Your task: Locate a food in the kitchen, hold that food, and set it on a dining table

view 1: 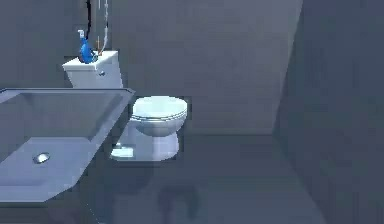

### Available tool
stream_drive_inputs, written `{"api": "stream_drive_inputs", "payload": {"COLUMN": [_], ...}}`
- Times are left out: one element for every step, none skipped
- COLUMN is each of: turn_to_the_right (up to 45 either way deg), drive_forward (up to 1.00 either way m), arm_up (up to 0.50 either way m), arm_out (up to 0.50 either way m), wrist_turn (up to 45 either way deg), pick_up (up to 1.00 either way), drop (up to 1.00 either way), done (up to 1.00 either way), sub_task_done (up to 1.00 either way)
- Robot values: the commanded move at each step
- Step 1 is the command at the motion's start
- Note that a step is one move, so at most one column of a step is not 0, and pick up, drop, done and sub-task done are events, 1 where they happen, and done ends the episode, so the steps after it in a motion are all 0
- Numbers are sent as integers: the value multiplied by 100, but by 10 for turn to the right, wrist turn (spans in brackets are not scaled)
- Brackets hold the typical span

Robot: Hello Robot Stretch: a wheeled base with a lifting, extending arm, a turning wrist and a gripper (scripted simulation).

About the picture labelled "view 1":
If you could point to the white toilet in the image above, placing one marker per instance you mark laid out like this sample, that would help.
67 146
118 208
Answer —
156 116

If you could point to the blue spray bottle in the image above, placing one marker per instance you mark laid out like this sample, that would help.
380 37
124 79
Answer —
86 51

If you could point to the grey sink basin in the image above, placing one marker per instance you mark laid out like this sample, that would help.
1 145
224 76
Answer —
53 140

